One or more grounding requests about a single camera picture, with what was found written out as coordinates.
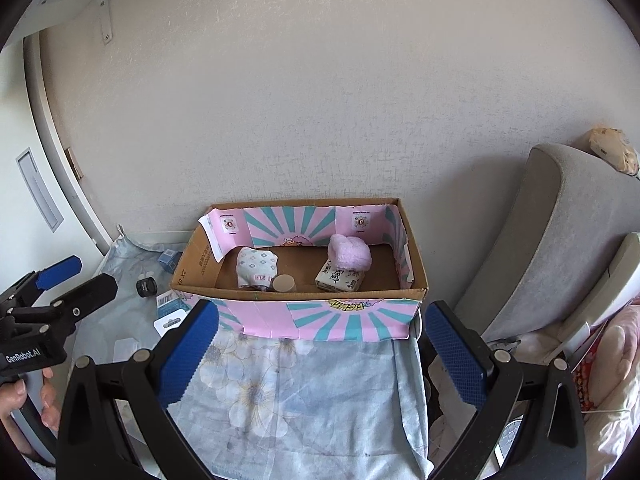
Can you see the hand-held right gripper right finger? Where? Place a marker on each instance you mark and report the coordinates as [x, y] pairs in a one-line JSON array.
[[455, 355]]

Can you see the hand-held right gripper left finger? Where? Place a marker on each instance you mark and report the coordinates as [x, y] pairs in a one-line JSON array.
[[190, 355]]

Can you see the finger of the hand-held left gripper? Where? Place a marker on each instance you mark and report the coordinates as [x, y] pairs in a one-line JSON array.
[[87, 295], [60, 270]]

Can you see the small black jar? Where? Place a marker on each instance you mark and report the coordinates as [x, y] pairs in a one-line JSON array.
[[146, 286]]

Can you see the white patterned packet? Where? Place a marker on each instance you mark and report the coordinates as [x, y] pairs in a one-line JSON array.
[[256, 266]]

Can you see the round beige lid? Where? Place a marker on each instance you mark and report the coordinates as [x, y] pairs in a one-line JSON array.
[[284, 283]]

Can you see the pink striped cardboard box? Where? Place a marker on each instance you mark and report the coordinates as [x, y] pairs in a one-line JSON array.
[[320, 317]]

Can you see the printed tissue packet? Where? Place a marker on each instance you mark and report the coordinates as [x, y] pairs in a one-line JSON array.
[[340, 280]]

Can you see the pink fluffy towel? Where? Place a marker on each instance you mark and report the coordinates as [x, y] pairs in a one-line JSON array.
[[348, 252]]

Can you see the person's left hand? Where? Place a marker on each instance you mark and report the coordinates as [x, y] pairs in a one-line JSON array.
[[15, 396]]

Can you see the white and blue package box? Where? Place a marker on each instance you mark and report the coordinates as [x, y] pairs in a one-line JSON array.
[[167, 305]]

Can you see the clear plastic case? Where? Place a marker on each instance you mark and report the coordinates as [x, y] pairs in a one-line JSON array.
[[129, 349]]

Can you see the white wardrobe door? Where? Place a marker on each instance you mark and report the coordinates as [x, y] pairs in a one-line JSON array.
[[12, 220]]

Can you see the small blue box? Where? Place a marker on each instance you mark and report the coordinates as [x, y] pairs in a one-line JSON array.
[[169, 258]]

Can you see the brown wooden strip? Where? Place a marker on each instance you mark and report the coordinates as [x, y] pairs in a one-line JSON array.
[[74, 162]]

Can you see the floral light blue cloth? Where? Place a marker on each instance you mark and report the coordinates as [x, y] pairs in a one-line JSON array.
[[310, 385]]

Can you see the red patterned bag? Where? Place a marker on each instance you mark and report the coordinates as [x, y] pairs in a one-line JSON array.
[[587, 370]]

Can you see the grey upholstered chair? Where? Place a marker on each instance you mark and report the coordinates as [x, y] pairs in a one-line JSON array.
[[540, 240]]

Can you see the pink blanket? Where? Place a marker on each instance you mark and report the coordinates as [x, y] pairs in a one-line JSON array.
[[620, 355]]

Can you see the beige crumpled bag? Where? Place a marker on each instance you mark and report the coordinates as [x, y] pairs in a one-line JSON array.
[[615, 150]]

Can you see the white wall shelf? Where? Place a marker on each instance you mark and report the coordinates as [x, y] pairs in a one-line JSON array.
[[55, 16]]

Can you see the white shelf bracket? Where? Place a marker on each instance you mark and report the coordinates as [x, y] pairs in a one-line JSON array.
[[104, 15]]

